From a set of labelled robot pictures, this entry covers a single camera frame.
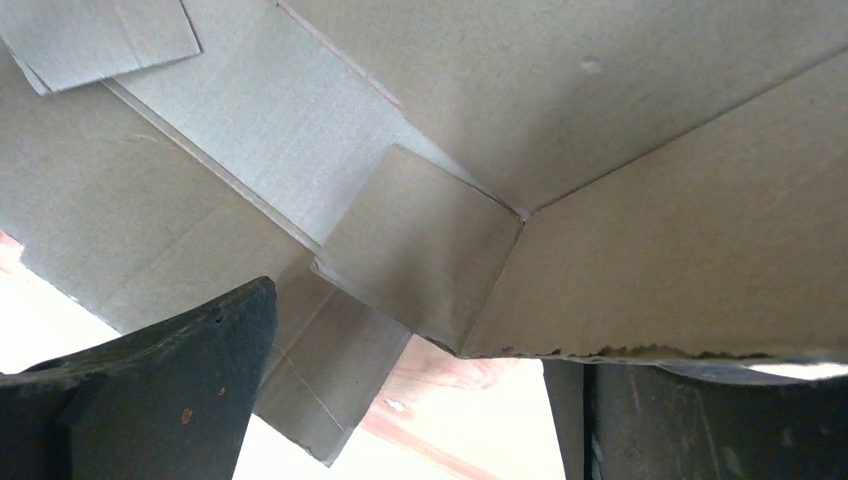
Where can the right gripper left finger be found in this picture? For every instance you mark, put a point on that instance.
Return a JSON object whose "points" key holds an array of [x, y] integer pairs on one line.
{"points": [[169, 401]]}

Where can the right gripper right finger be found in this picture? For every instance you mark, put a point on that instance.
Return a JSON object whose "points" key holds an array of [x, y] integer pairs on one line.
{"points": [[617, 421]]}

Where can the cardboard box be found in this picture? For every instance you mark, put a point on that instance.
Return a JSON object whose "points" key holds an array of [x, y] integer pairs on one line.
{"points": [[600, 181]]}

